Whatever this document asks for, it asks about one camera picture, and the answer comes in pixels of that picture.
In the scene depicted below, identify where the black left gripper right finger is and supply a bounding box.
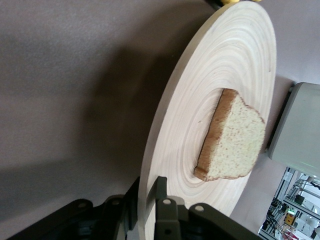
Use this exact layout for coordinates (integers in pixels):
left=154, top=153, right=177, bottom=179
left=154, top=176, right=263, bottom=240

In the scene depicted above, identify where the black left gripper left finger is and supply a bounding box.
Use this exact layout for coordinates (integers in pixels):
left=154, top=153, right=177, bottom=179
left=7, top=176, right=141, bottom=240

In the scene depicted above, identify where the slice of toast bread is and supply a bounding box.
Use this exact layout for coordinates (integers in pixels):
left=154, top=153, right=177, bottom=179
left=193, top=88, right=266, bottom=183

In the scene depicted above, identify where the round light wooden plate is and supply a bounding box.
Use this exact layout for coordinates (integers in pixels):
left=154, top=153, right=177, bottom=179
left=136, top=0, right=277, bottom=240

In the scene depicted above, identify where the yellow quilted oven mitt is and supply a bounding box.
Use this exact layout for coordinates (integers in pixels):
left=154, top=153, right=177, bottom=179
left=46, top=0, right=262, bottom=11

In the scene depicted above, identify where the aluminium frame equipment rack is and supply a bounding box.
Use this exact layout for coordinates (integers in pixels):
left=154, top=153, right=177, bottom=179
left=258, top=167, right=320, bottom=240

